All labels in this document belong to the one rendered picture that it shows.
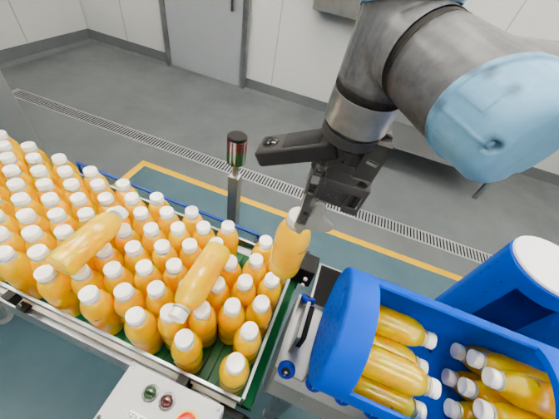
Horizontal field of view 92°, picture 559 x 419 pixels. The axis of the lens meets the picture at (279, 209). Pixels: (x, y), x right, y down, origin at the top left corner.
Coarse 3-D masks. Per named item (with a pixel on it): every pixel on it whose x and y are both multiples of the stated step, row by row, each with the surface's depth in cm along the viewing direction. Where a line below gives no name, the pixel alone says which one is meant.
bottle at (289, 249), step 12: (288, 228) 49; (276, 240) 52; (288, 240) 49; (300, 240) 49; (276, 252) 54; (288, 252) 51; (300, 252) 51; (276, 264) 56; (288, 264) 54; (300, 264) 58; (276, 276) 60; (288, 276) 59
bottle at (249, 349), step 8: (240, 328) 64; (240, 336) 62; (256, 336) 62; (240, 344) 62; (248, 344) 62; (256, 344) 63; (240, 352) 63; (248, 352) 63; (256, 352) 67; (248, 360) 67
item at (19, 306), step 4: (8, 292) 69; (12, 292) 69; (4, 296) 68; (8, 296) 68; (12, 296) 68; (16, 296) 69; (20, 296) 70; (8, 300) 68; (12, 300) 69; (16, 300) 70; (20, 300) 71; (12, 304) 70; (16, 304) 70; (20, 304) 72; (24, 304) 74; (28, 304) 74; (20, 308) 73; (24, 308) 73; (28, 308) 74; (24, 312) 73
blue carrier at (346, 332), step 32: (352, 288) 57; (384, 288) 60; (320, 320) 77; (352, 320) 52; (448, 320) 71; (480, 320) 59; (320, 352) 61; (352, 352) 51; (416, 352) 75; (448, 352) 74; (512, 352) 70; (544, 352) 55; (320, 384) 54; (352, 384) 52; (384, 416) 53
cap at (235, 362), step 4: (236, 352) 57; (232, 356) 57; (236, 356) 57; (240, 356) 57; (228, 360) 56; (232, 360) 56; (236, 360) 56; (240, 360) 57; (244, 360) 57; (228, 364) 56; (232, 364) 56; (236, 364) 56; (240, 364) 56; (244, 364) 56; (228, 368) 55; (232, 368) 55; (236, 368) 55; (240, 368) 55; (232, 372) 55; (236, 372) 55
